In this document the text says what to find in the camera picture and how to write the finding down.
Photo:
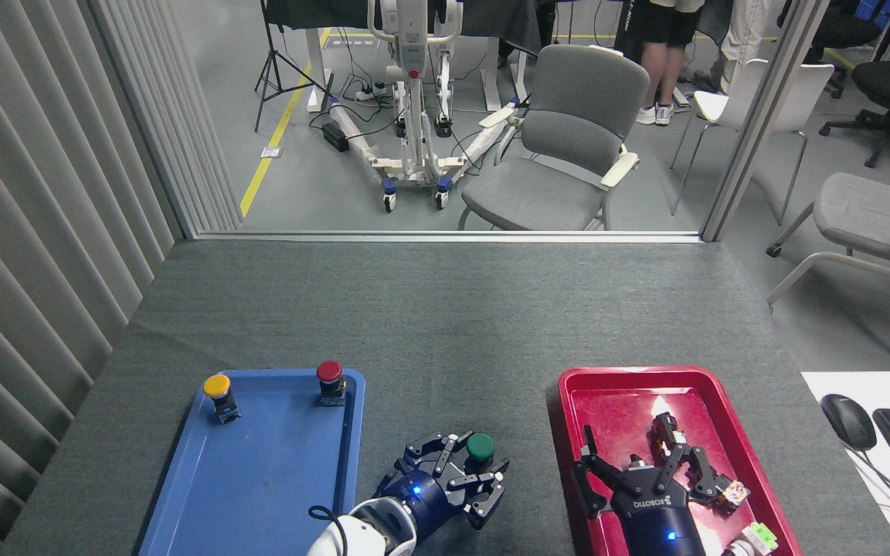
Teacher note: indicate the black orange switch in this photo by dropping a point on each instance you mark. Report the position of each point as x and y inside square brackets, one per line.
[665, 432]

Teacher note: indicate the grey chair on castors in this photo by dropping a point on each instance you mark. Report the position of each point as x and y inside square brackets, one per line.
[870, 208]

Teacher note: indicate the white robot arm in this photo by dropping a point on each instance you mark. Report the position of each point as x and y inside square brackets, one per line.
[368, 533]

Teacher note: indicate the white plastic chair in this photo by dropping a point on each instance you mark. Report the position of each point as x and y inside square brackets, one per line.
[789, 93]

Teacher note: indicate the green push button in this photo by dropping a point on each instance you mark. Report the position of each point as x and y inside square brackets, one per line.
[480, 446]

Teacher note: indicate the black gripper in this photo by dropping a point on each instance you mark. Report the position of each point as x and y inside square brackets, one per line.
[657, 521]
[422, 502]

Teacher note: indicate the small white orange block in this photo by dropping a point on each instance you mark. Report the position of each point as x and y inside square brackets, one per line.
[735, 493]

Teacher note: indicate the yellow push button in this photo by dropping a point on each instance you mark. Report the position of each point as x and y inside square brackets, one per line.
[218, 388]

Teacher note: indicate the blue plastic tray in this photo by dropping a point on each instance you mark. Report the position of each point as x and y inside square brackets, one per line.
[259, 479]

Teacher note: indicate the black power adapter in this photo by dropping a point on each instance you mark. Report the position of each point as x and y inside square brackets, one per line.
[335, 137]

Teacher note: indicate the red push button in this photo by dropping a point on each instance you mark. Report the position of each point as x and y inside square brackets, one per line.
[329, 374]

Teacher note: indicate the grey chair with armrests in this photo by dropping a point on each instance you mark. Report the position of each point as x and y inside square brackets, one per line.
[561, 147]

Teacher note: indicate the grey floor socket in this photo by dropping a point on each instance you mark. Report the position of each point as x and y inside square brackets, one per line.
[271, 152]

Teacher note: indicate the white stand on wheels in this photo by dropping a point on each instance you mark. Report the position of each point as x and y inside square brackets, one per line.
[414, 93]

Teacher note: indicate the black tripod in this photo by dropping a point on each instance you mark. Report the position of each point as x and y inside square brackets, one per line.
[275, 69]

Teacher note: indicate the green white switch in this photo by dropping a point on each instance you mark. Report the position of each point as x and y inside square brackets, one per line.
[754, 537]

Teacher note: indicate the white power strip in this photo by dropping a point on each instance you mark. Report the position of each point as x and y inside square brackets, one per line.
[371, 93]

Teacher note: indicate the silver post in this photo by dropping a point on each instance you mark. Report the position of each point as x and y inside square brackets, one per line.
[762, 116]

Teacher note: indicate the person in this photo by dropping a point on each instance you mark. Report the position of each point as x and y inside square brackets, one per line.
[665, 46]
[742, 38]

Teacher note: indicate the red plastic tray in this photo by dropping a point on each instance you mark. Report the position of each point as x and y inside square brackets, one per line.
[623, 401]

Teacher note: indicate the black computer mouse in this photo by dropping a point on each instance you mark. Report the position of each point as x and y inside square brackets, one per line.
[848, 421]

